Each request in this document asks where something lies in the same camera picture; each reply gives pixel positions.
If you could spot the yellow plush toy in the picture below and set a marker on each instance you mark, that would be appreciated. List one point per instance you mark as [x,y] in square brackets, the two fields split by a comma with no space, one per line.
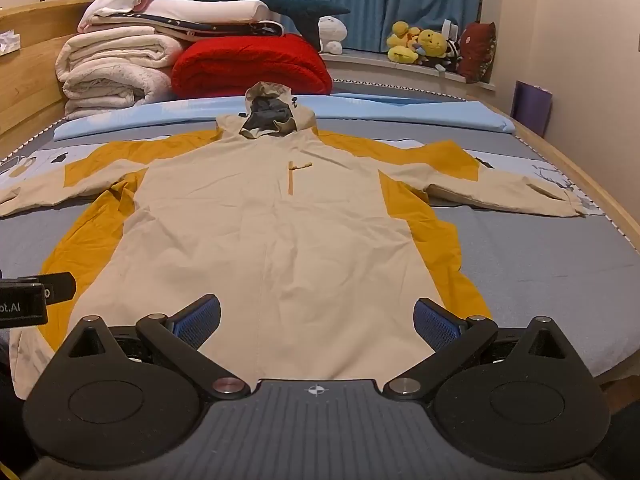
[402,42]
[431,44]

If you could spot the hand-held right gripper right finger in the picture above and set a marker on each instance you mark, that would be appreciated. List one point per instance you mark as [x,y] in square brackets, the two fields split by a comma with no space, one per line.
[435,327]

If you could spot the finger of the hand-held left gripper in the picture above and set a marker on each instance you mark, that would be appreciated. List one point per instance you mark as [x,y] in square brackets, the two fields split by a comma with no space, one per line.
[61,287]

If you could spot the white fleecy folded blanket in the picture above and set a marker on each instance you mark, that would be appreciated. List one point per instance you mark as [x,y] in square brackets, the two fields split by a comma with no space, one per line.
[110,90]

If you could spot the purple box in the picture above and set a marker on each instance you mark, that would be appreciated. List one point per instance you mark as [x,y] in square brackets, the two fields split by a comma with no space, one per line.
[531,107]

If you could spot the window sill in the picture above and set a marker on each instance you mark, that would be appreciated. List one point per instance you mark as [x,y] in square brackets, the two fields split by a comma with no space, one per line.
[380,67]

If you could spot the white plush toy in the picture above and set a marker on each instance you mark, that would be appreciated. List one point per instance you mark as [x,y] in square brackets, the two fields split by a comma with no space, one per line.
[332,32]

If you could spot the blue curtain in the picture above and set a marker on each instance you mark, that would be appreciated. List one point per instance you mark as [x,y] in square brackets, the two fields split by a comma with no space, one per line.
[370,0]

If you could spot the light blue folded blanket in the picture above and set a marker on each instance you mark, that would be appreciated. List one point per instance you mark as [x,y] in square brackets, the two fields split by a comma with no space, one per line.
[400,107]

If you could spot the tissue box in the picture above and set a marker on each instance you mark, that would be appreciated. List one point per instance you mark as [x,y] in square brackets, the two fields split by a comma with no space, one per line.
[9,42]

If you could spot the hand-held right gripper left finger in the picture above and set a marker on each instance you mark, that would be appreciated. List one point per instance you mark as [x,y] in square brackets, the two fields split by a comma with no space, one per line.
[200,319]

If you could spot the striped plush toy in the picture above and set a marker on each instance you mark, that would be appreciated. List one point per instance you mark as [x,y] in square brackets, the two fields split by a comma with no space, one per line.
[450,55]

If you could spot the dark red cushion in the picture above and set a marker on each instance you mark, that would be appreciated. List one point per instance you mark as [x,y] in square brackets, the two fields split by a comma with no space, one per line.
[477,50]

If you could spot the wooden bed frame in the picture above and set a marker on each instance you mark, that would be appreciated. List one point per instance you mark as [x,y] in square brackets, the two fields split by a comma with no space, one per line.
[30,85]

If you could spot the beige and yellow hooded jacket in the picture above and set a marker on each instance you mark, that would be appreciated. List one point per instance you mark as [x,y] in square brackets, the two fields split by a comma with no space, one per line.
[260,240]

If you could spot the red folded blanket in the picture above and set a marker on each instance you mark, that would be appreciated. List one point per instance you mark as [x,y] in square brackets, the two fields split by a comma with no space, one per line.
[250,65]

